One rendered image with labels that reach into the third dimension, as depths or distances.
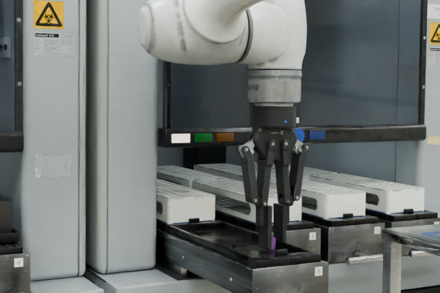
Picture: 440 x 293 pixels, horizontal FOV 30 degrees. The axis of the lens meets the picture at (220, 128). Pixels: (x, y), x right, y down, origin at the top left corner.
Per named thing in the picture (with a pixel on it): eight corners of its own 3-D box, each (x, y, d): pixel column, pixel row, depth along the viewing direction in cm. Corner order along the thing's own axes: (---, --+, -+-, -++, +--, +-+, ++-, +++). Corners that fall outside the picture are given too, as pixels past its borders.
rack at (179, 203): (114, 208, 179) (114, 180, 179) (156, 205, 184) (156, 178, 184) (168, 231, 153) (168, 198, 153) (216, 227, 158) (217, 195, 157)
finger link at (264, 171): (277, 140, 135) (270, 140, 135) (269, 208, 135) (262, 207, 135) (265, 138, 139) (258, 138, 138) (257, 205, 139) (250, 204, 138)
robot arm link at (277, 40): (283, 70, 144) (217, 69, 137) (284, -20, 143) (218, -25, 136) (319, 70, 134) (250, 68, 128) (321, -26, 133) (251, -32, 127)
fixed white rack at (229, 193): (190, 208, 180) (190, 180, 180) (230, 206, 185) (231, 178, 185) (257, 231, 154) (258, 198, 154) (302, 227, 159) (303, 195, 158)
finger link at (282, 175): (269, 138, 139) (276, 137, 140) (275, 203, 140) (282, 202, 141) (281, 140, 136) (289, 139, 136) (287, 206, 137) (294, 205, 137)
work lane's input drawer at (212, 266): (100, 237, 182) (100, 196, 182) (158, 232, 188) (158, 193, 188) (266, 325, 118) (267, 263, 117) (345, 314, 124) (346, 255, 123)
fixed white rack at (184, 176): (137, 191, 208) (137, 166, 208) (173, 189, 213) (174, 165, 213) (186, 207, 182) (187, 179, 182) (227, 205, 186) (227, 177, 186)
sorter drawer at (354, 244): (179, 212, 218) (180, 178, 217) (226, 208, 224) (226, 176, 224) (340, 269, 153) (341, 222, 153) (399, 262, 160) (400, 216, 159)
